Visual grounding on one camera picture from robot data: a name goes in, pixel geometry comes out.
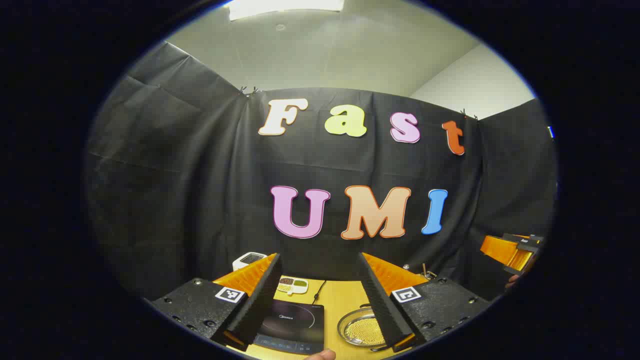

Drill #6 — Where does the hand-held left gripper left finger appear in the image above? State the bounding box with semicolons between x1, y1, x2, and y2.
149;252;283;352

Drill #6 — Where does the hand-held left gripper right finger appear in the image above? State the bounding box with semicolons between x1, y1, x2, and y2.
357;252;491;353

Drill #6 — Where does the stainless steel pot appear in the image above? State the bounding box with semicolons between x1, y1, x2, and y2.
336;303;388;351

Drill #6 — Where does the black induction cooktop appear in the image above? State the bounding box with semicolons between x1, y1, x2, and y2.
252;298;326;356

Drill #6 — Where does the pile of yellow beans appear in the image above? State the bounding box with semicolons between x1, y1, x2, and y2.
346;316;386;346

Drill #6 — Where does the white divided bean dish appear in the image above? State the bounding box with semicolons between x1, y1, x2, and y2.
276;276;309;296

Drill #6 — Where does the white boxy appliance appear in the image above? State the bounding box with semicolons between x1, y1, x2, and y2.
232;251;268;272

